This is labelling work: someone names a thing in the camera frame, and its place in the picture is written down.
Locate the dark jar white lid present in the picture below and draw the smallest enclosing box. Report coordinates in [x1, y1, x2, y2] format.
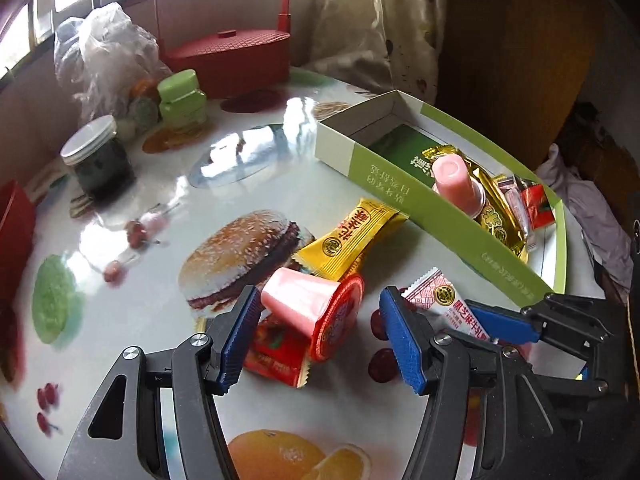
[60, 115, 134, 204]

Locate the red triangular snack packet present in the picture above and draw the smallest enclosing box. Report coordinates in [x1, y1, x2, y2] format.
[244, 314, 310, 389]

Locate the red basket with handle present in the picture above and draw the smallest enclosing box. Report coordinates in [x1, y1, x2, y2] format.
[157, 0, 291, 99]

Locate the long yellow snack packet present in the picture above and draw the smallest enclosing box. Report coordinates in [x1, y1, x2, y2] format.
[422, 145, 528, 263]

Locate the clear plastic bag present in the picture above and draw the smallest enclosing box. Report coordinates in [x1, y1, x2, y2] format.
[53, 2, 171, 126]

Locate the gold candy bar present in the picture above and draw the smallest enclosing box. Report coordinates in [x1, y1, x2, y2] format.
[487, 177, 524, 243]

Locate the green cardboard box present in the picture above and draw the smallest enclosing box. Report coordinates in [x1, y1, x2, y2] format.
[316, 90, 567, 307]

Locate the white red candy packet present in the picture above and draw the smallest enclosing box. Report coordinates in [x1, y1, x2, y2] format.
[401, 266, 490, 341]
[498, 177, 537, 252]

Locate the pink jelly cup red lid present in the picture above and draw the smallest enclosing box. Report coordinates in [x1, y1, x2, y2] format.
[260, 268, 364, 363]

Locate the yellow peanut candy packet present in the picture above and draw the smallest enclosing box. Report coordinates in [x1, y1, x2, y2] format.
[293, 198, 409, 281]

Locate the red oval tray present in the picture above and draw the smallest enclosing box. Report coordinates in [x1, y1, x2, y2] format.
[0, 180, 36, 308]

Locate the green glass jar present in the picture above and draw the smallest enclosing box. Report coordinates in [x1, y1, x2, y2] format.
[157, 68, 207, 132]

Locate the dark wooden cabinet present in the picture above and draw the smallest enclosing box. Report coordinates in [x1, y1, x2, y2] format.
[436, 0, 639, 169]

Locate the crumpled cloth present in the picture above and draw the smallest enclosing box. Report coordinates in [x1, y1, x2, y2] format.
[536, 143, 634, 300]

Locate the beige patterned curtain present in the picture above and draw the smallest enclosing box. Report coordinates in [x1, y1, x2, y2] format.
[306, 0, 447, 104]

